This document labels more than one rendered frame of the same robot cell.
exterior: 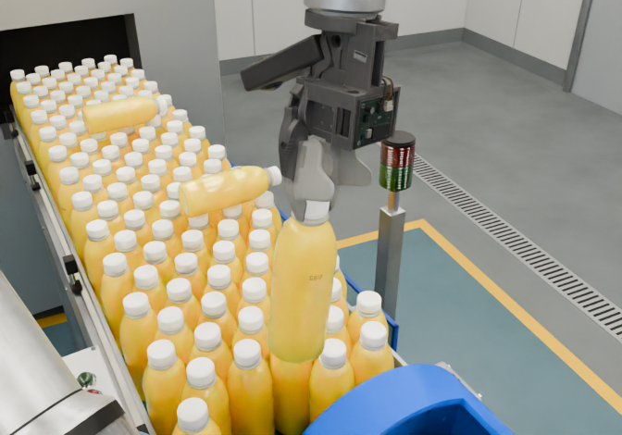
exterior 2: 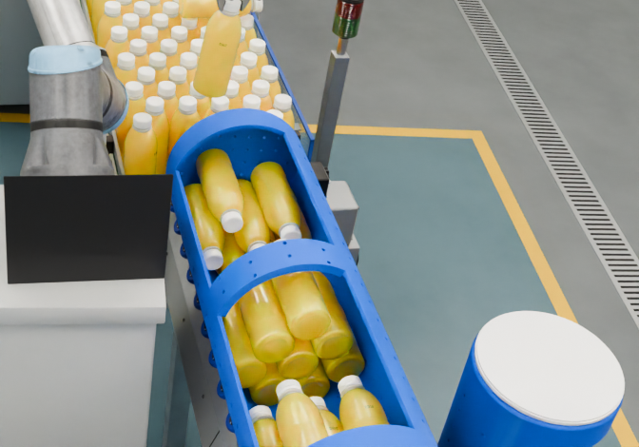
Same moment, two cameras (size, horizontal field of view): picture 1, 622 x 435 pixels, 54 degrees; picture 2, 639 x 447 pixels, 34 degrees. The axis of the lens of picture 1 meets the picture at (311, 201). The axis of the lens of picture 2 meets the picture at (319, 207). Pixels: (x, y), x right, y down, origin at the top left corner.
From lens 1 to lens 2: 143 cm
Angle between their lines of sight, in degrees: 8
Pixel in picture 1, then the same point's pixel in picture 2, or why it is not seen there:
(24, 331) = (78, 11)
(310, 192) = not seen: outside the picture
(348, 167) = not seen: outside the picture
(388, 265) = (328, 99)
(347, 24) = not seen: outside the picture
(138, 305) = (127, 60)
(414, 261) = (445, 170)
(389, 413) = (238, 122)
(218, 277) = (187, 59)
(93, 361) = not seen: hidden behind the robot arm
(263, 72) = not seen: outside the picture
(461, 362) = (442, 273)
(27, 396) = (75, 33)
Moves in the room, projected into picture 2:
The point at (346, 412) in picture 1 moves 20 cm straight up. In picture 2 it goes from (218, 117) to (228, 26)
